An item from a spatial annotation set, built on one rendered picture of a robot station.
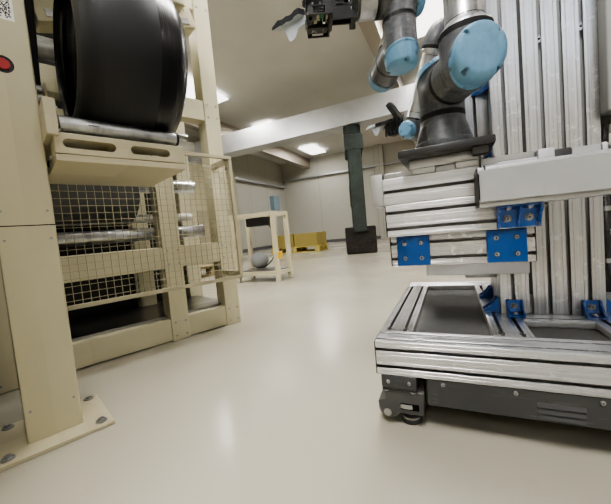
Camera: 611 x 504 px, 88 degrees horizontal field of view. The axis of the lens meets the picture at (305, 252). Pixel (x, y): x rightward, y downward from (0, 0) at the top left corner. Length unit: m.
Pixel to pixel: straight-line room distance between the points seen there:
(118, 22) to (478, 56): 0.93
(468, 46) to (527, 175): 0.30
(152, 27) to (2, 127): 0.50
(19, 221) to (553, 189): 1.32
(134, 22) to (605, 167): 1.20
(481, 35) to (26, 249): 1.25
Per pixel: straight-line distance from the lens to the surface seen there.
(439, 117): 0.96
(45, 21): 1.83
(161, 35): 1.23
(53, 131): 1.12
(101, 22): 1.18
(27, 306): 1.18
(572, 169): 0.83
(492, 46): 0.89
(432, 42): 1.61
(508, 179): 0.81
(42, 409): 1.26
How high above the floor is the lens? 0.53
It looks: 4 degrees down
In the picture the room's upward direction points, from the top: 5 degrees counter-clockwise
